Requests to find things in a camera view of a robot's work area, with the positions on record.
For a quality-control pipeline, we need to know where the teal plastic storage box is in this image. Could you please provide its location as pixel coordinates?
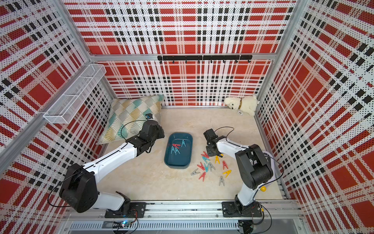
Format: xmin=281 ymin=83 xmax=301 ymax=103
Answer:
xmin=164 ymin=132 xmax=193 ymax=169

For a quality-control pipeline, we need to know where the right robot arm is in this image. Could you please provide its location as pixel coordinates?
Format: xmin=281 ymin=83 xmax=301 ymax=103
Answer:
xmin=204 ymin=129 xmax=274 ymax=211

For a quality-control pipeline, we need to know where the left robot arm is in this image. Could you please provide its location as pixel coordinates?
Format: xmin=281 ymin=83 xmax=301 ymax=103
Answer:
xmin=59 ymin=119 xmax=165 ymax=216

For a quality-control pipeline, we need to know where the grey clothespin centre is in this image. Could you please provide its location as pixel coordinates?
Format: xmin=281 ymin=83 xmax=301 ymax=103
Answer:
xmin=208 ymin=163 xmax=215 ymax=171

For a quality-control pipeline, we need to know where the grey clothespin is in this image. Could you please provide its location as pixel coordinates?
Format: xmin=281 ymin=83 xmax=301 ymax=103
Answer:
xmin=191 ymin=168 xmax=200 ymax=176
xmin=208 ymin=163 xmax=215 ymax=171
xmin=219 ymin=176 xmax=225 ymax=186

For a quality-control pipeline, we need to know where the red clothespin bottom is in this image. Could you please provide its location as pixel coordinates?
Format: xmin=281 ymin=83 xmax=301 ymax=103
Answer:
xmin=199 ymin=172 xmax=206 ymax=181

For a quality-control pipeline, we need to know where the yellow clothespin lower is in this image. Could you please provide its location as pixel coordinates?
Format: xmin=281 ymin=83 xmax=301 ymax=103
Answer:
xmin=223 ymin=170 xmax=232 ymax=178

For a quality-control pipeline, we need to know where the grey clothespin left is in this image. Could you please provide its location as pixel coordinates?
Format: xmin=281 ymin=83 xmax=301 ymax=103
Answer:
xmin=191 ymin=168 xmax=200 ymax=176

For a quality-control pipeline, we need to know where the grey clothespin bottom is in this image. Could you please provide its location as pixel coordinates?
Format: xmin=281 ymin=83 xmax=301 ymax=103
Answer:
xmin=219 ymin=176 xmax=225 ymax=186

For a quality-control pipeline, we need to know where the white plush dog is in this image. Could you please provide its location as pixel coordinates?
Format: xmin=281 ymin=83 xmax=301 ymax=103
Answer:
xmin=224 ymin=95 xmax=260 ymax=116

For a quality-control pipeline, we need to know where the patterned cushion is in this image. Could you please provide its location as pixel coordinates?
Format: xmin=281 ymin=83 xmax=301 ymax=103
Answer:
xmin=98 ymin=95 xmax=165 ymax=144

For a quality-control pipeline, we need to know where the green circuit board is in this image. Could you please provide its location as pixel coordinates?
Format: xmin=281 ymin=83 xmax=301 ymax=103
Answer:
xmin=113 ymin=220 xmax=133 ymax=229

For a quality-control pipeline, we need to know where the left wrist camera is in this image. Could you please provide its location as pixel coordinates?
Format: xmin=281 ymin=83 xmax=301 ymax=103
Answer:
xmin=145 ymin=113 xmax=153 ymax=120

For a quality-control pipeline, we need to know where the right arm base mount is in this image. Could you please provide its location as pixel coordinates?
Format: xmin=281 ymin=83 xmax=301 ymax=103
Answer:
xmin=222 ymin=201 xmax=263 ymax=217

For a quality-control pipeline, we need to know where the black hook rail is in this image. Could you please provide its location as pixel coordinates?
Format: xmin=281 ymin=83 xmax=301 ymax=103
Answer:
xmin=157 ymin=55 xmax=253 ymax=62

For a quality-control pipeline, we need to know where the aluminium front rail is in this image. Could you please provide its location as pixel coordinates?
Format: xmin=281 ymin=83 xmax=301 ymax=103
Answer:
xmin=62 ymin=200 xmax=303 ymax=221

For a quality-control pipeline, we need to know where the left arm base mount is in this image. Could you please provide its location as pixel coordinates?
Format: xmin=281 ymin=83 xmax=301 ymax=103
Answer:
xmin=105 ymin=191 xmax=147 ymax=218

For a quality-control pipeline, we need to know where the white wire mesh shelf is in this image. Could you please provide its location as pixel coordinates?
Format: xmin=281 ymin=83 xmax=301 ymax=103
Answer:
xmin=43 ymin=63 xmax=106 ymax=124

